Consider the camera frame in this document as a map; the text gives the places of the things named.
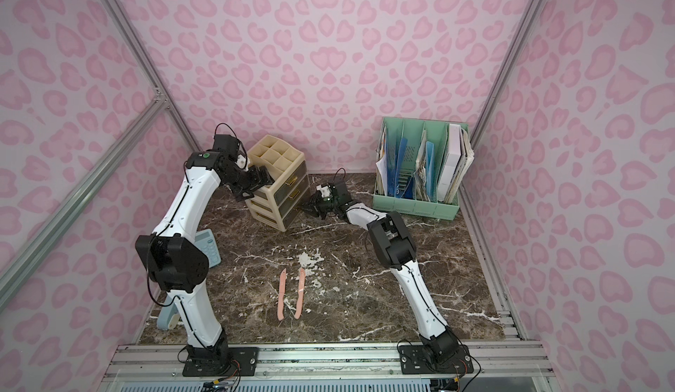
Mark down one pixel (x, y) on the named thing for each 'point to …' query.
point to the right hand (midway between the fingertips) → (296, 206)
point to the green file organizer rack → (419, 167)
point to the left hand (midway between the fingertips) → (265, 182)
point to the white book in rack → (455, 164)
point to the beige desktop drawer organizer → (279, 202)
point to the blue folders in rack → (404, 188)
